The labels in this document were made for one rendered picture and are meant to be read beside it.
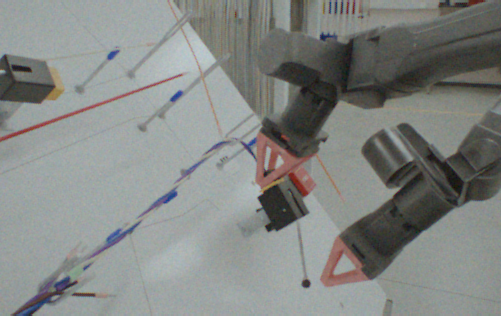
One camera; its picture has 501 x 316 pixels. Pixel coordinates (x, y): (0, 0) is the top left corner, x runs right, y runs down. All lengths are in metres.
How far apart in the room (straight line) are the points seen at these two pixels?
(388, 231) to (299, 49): 0.24
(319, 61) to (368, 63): 0.06
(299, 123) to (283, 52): 0.11
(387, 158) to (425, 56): 0.16
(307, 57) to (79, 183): 0.29
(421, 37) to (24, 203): 0.42
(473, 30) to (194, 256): 0.40
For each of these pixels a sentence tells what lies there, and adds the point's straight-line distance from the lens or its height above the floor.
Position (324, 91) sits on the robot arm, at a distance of 0.65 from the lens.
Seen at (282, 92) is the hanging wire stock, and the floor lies 1.17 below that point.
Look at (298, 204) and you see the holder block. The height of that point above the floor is 1.14.
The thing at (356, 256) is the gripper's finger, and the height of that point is 1.10.
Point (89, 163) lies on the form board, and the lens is 0.61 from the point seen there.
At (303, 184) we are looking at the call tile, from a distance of 0.88.
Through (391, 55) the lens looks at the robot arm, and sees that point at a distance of 0.56.
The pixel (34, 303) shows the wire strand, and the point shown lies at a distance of 0.39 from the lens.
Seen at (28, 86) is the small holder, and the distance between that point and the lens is 0.53.
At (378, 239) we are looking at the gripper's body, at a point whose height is 1.13.
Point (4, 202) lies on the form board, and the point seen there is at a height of 1.23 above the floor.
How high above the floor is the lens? 1.42
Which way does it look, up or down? 18 degrees down
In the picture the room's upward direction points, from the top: straight up
